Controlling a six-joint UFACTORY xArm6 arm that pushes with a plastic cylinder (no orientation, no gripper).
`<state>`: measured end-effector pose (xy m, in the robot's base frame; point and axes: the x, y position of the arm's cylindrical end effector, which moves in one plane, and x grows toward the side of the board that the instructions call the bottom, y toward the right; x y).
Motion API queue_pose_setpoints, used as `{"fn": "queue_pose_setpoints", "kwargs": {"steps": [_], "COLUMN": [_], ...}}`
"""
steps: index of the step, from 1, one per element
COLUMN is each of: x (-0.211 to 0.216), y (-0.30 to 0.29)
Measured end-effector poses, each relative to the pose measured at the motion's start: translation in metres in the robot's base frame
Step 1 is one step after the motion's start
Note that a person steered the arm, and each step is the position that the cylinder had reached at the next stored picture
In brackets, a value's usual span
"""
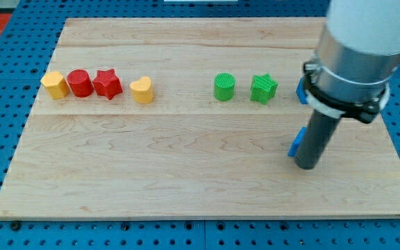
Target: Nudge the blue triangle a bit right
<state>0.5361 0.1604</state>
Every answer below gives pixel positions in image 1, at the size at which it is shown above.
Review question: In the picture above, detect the red star block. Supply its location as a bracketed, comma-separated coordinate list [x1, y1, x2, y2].
[92, 69, 123, 100]

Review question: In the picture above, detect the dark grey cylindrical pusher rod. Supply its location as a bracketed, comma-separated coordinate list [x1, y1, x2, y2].
[294, 110, 341, 169]

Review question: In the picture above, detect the yellow hexagon block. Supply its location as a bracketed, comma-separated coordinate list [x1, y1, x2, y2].
[40, 71, 69, 99]

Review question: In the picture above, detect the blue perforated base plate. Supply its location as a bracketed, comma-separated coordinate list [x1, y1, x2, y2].
[0, 0, 400, 249]

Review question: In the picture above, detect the blue triangle block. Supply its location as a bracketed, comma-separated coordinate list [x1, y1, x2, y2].
[287, 127, 306, 157]

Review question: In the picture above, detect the blue block behind arm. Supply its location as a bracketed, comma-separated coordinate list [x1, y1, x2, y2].
[295, 78, 308, 105]

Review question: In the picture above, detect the green star block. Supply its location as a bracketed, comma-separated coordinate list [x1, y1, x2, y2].
[250, 74, 278, 105]

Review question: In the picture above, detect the yellow heart block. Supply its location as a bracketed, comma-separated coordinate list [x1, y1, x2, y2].
[129, 76, 154, 104]

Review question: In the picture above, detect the green cylinder block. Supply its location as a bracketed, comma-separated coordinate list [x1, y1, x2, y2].
[213, 72, 235, 101]

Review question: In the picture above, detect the red cylinder block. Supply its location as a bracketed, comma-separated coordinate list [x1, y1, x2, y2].
[67, 69, 94, 97]

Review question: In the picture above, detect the light wooden board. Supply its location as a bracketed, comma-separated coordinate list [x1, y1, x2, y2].
[0, 17, 400, 221]

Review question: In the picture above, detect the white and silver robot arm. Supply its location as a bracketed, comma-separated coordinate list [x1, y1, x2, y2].
[294, 0, 400, 169]

